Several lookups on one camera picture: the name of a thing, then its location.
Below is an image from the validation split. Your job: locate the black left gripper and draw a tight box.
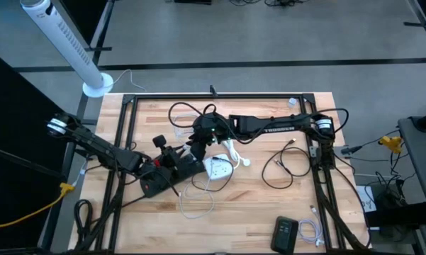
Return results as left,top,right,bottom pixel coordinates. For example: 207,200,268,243
141,134,195,178

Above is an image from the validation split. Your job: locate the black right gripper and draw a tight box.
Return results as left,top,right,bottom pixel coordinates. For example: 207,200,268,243
188,113,233,161

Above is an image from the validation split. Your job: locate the white USB cable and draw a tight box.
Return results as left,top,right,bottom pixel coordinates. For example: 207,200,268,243
178,166,216,220
297,204,324,248
172,113,199,152

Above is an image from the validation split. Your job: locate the long black power strip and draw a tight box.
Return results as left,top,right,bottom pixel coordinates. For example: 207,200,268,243
140,152,207,198

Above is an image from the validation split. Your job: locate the white power cord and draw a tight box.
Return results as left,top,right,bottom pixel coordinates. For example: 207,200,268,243
221,138,252,168

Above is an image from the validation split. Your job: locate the black charging block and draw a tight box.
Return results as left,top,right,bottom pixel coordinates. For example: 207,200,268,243
271,215,300,254

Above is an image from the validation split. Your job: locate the flat black floor object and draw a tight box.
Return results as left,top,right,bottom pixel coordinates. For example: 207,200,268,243
172,0,213,6

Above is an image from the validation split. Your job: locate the white tower fan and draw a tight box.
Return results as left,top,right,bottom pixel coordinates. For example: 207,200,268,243
19,0,114,99

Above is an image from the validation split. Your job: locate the black partition panel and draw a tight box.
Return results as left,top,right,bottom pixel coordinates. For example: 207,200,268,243
0,45,75,251
58,0,114,54

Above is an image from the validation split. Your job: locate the white paper sheet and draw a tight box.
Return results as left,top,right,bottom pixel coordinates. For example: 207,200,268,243
356,184,377,213

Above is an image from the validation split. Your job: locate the yellow clamp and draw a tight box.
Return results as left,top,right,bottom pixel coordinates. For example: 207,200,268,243
377,135,404,154

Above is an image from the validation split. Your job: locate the black equipment box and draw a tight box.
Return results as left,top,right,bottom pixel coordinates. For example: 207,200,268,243
364,182,426,230

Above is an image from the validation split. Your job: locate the black side table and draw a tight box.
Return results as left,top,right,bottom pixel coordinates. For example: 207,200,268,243
397,109,426,255

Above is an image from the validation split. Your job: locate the black partition stand foot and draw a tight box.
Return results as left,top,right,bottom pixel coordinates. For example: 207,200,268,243
403,0,426,56

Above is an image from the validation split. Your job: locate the thin white fan cord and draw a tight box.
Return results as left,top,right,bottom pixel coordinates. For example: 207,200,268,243
111,69,147,92

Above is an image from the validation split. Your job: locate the short white connector cable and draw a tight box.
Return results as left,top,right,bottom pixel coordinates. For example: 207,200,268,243
72,159,89,187

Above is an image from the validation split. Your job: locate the black coiled power cord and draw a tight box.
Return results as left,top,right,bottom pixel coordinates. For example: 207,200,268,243
73,198,93,249

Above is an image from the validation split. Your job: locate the yellow extension cord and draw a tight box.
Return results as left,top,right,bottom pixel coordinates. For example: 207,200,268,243
0,182,76,231

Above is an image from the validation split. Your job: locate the black cable plug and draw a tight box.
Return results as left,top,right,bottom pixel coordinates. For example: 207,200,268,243
341,144,363,156

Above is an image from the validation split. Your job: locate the black floor cable tangle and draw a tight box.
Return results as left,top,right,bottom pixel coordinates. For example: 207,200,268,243
228,0,311,8

